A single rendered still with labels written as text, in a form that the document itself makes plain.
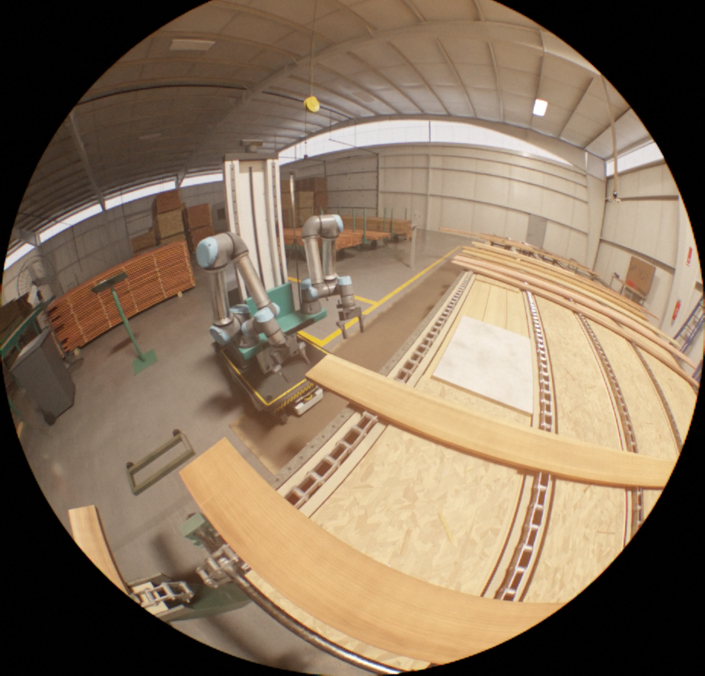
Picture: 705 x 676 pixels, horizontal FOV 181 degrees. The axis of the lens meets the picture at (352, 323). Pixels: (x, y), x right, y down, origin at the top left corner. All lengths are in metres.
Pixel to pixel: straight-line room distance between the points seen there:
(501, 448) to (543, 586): 0.49
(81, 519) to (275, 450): 1.31
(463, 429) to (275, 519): 0.57
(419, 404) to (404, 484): 0.27
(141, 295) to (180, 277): 0.96
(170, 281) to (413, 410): 5.01
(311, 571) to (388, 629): 0.22
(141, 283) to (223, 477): 4.72
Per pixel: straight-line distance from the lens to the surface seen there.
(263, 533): 0.61
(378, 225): 7.81
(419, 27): 7.56
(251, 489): 0.64
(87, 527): 0.93
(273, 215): 1.42
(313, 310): 1.50
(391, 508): 0.64
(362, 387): 0.78
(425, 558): 0.64
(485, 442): 0.74
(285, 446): 1.68
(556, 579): 0.86
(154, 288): 5.24
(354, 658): 0.76
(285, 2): 7.36
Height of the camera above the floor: 1.45
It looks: 31 degrees down
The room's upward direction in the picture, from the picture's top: straight up
